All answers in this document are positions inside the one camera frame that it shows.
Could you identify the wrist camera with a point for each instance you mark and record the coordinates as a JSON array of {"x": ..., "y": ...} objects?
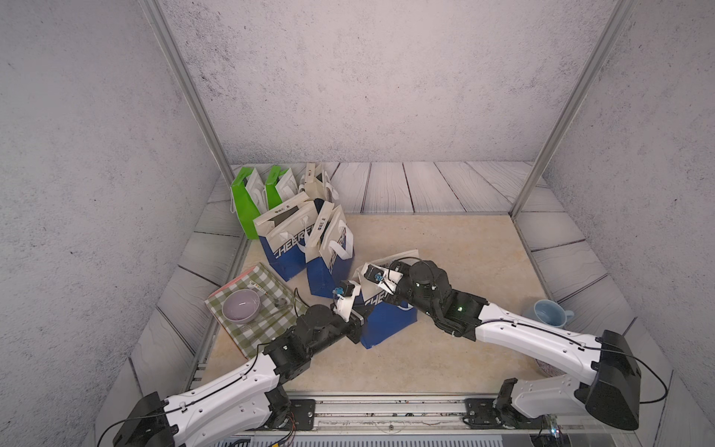
[
  {"x": 373, "y": 274},
  {"x": 347, "y": 289}
]

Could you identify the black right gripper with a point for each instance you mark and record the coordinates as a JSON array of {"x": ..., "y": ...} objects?
[{"x": 408, "y": 268}]

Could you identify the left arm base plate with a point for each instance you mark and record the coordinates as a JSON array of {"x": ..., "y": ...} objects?
[{"x": 300, "y": 416}]

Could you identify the metal spoon patterned handle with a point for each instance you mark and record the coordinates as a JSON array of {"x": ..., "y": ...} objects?
[{"x": 265, "y": 296}]

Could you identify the dark navy takeaway bag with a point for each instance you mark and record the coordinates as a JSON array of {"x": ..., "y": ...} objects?
[{"x": 316, "y": 183}]

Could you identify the green checkered cloth mat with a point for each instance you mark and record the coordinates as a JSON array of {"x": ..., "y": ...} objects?
[{"x": 270, "y": 321}]

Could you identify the light blue mug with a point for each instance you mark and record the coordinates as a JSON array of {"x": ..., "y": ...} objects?
[{"x": 548, "y": 312}]

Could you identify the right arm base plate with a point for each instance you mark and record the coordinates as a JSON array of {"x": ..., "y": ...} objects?
[{"x": 499, "y": 413}]

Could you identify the blue white takeout bag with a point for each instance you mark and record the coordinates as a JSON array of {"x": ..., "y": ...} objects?
[{"x": 283, "y": 233}]

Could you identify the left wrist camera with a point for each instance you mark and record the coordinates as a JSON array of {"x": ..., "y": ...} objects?
[{"x": 347, "y": 289}]

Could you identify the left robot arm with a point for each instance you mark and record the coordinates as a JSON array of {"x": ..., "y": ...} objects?
[{"x": 252, "y": 396}]

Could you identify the clear glass saucer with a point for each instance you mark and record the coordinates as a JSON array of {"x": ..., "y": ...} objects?
[{"x": 549, "y": 370}]

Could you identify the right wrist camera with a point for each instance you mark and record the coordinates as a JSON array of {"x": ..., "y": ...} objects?
[{"x": 373, "y": 274}]

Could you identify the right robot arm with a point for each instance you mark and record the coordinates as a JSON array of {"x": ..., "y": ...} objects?
[{"x": 600, "y": 374}]

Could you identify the lilac ceramic bowl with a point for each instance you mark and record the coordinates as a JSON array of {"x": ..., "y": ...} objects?
[{"x": 242, "y": 306}]

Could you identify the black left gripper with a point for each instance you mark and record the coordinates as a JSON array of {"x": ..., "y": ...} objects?
[{"x": 357, "y": 321}]

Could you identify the green white takeout bag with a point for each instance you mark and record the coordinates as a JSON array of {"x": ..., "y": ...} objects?
[
  {"x": 249, "y": 199},
  {"x": 280, "y": 186}
]

